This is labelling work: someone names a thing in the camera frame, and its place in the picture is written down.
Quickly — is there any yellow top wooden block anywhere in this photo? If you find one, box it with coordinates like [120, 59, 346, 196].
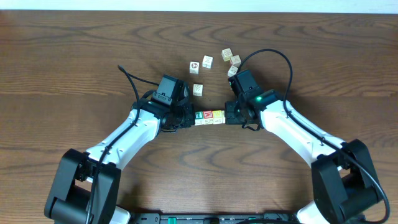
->
[213, 110, 223, 124]

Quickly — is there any green N wooden block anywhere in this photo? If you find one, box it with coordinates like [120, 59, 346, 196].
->
[227, 65, 238, 77]

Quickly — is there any W wooden block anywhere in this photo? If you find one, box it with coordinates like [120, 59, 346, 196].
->
[193, 84, 203, 96]

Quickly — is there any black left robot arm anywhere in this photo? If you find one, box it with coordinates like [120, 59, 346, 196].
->
[44, 75, 195, 223]

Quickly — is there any yellow side wooden block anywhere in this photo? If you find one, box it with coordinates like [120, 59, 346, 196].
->
[221, 48, 233, 62]

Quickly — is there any umbrella wooden block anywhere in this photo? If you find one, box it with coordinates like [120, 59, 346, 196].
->
[202, 55, 213, 69]

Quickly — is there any hammer wooden block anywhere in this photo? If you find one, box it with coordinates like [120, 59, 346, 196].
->
[221, 110, 226, 124]

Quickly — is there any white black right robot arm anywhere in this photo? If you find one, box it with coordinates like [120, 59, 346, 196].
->
[226, 70, 383, 223]

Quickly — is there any ball A wooden block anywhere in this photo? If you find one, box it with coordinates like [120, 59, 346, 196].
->
[189, 62, 200, 74]

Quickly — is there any red M wooden block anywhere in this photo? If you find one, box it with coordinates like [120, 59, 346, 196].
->
[203, 111, 214, 125]

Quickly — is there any red side wooden block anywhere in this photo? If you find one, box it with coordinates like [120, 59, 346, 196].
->
[230, 55, 241, 67]

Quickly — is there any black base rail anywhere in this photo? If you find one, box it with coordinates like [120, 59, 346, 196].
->
[128, 212, 299, 224]

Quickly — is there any green 7 wooden block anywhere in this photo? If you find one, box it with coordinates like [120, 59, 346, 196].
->
[195, 111, 204, 126]

